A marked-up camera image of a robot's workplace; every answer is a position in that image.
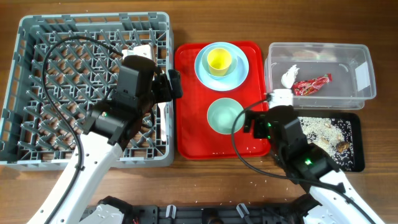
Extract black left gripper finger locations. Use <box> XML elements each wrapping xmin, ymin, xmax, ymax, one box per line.
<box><xmin>168</xmin><ymin>70</ymin><xmax>183</xmax><ymax>99</ymax></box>
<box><xmin>152</xmin><ymin>73</ymin><xmax>172</xmax><ymax>103</ymax></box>

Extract black tray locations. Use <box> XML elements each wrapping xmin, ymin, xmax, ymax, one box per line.
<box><xmin>273</xmin><ymin>109</ymin><xmax>366</xmax><ymax>173</ymax></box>

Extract white plastic fork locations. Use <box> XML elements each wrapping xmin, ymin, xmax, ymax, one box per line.
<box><xmin>157</xmin><ymin>103</ymin><xmax>167</xmax><ymax>142</ymax></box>

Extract yellow plastic cup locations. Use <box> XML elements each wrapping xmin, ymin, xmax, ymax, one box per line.
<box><xmin>207</xmin><ymin>48</ymin><xmax>233</xmax><ymax>77</ymax></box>

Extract red snack wrapper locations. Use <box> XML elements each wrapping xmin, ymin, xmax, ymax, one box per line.
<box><xmin>292</xmin><ymin>73</ymin><xmax>332</xmax><ymax>96</ymax></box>

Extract red plastic tray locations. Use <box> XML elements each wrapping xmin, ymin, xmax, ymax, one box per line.
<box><xmin>174</xmin><ymin>40</ymin><xmax>270</xmax><ymax>160</ymax></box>

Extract white tissue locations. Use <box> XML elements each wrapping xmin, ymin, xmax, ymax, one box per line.
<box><xmin>281</xmin><ymin>65</ymin><xmax>299</xmax><ymax>89</ymax></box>

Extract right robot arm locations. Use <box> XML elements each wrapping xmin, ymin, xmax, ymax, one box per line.
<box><xmin>243</xmin><ymin>106</ymin><xmax>382</xmax><ymax>223</ymax></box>

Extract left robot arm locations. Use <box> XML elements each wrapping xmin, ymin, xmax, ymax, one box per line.
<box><xmin>30</xmin><ymin>55</ymin><xmax>183</xmax><ymax>223</ymax></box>

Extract spilled rice and leftovers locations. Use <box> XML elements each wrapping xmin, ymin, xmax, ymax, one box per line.
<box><xmin>298</xmin><ymin>116</ymin><xmax>354</xmax><ymax>171</ymax></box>

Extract clear plastic bin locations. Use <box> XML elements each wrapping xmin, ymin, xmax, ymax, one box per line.
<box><xmin>264</xmin><ymin>42</ymin><xmax>377</xmax><ymax>110</ymax></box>

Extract light blue plate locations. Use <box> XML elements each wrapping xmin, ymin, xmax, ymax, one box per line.
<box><xmin>194</xmin><ymin>42</ymin><xmax>249</xmax><ymax>91</ymax></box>

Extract grey dishwasher rack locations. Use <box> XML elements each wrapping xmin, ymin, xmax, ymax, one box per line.
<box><xmin>1</xmin><ymin>12</ymin><xmax>174</xmax><ymax>171</ymax></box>

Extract green bowl with leftovers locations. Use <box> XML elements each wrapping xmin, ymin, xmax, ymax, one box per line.
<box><xmin>207</xmin><ymin>98</ymin><xmax>243</xmax><ymax>134</ymax></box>

